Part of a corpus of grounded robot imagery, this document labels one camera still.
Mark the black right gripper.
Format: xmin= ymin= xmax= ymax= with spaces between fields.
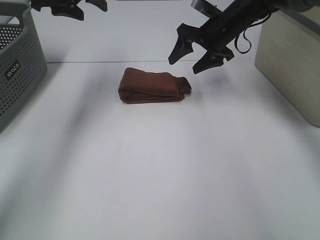
xmin=168 ymin=9 xmax=235 ymax=74

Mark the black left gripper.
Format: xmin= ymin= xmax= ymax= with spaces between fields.
xmin=30 ymin=0 xmax=108 ymax=21

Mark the brown towel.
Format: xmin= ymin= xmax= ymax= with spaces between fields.
xmin=118 ymin=67 xmax=192 ymax=104

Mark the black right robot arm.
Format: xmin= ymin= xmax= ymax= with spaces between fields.
xmin=168 ymin=0 xmax=320 ymax=74

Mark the grey perforated plastic basket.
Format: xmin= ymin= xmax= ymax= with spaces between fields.
xmin=0 ymin=1 xmax=48 ymax=130

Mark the beige storage box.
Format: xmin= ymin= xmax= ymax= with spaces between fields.
xmin=254 ymin=7 xmax=320 ymax=127

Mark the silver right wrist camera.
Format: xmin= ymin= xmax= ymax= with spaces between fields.
xmin=191 ymin=0 xmax=222 ymax=18

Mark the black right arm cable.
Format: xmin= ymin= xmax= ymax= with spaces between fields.
xmin=233 ymin=14 xmax=272 ymax=54

